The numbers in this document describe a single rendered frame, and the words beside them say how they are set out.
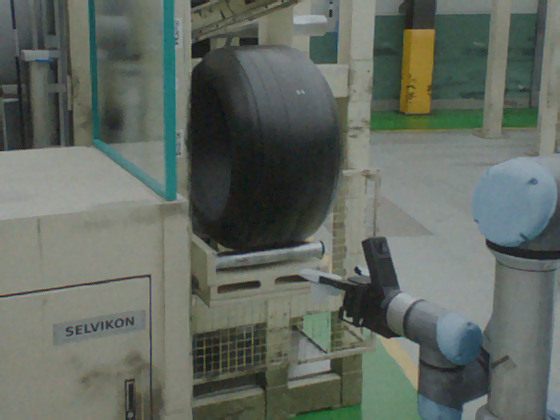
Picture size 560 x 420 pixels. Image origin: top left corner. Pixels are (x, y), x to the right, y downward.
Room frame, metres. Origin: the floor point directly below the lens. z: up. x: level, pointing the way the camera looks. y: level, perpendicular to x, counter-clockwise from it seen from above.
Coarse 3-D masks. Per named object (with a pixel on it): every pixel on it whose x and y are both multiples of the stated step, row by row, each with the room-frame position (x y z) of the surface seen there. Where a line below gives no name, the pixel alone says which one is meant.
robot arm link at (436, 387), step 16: (432, 368) 1.19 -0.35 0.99; (448, 368) 1.18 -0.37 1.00; (464, 368) 1.20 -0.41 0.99; (480, 368) 1.23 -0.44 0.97; (432, 384) 1.19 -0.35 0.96; (448, 384) 1.18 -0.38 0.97; (464, 384) 1.20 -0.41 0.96; (480, 384) 1.22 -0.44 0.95; (432, 400) 1.19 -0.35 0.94; (448, 400) 1.18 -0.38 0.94; (464, 400) 1.20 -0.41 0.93; (432, 416) 1.19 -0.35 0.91; (448, 416) 1.18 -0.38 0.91
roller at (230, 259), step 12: (228, 252) 1.98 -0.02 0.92; (240, 252) 1.99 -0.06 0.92; (252, 252) 2.00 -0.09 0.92; (264, 252) 2.01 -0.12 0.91; (276, 252) 2.02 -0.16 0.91; (288, 252) 2.03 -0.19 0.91; (300, 252) 2.04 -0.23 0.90; (312, 252) 2.06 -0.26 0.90; (324, 252) 2.07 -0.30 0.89; (216, 264) 1.95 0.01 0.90; (228, 264) 1.96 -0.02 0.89; (240, 264) 1.98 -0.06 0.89; (252, 264) 2.00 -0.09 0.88
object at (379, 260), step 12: (372, 240) 1.36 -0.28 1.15; (384, 240) 1.37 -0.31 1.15; (372, 252) 1.35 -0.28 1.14; (384, 252) 1.36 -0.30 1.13; (372, 264) 1.34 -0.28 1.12; (384, 264) 1.34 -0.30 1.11; (372, 276) 1.34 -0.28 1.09; (384, 276) 1.33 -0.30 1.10; (396, 276) 1.35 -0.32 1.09; (384, 288) 1.32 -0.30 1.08; (396, 288) 1.33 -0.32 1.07
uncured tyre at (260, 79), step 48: (240, 48) 2.10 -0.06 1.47; (288, 48) 2.13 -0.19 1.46; (192, 96) 2.25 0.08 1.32; (240, 96) 1.94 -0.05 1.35; (288, 96) 1.95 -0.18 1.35; (192, 144) 2.37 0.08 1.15; (240, 144) 1.89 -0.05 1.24; (288, 144) 1.89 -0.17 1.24; (336, 144) 1.95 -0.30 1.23; (192, 192) 2.23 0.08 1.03; (240, 192) 1.89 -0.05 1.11; (288, 192) 1.90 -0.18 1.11; (336, 192) 1.98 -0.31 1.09; (240, 240) 1.97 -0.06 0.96; (288, 240) 2.02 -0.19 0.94
